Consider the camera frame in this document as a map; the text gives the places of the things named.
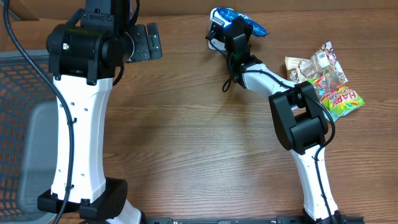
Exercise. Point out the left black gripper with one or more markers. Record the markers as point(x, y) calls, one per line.
point(145, 51)

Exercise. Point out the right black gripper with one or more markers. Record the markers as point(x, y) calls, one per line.
point(244, 24)

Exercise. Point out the blue oreo packet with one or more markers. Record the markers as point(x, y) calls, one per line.
point(227, 15)

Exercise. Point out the beige cookie snack bag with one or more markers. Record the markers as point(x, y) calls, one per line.
point(322, 61)

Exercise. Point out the green snack bag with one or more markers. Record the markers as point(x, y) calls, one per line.
point(335, 96)

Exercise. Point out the teal snack packet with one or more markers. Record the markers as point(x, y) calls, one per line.
point(330, 114)

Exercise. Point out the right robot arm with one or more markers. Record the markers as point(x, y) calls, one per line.
point(300, 121)

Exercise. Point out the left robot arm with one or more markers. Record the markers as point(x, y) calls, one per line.
point(87, 55)

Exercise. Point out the white barcode scanner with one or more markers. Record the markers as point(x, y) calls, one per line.
point(215, 43)

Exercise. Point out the grey plastic mesh basket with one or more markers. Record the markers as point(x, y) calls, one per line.
point(29, 125)

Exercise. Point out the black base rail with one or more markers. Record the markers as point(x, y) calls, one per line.
point(277, 220)

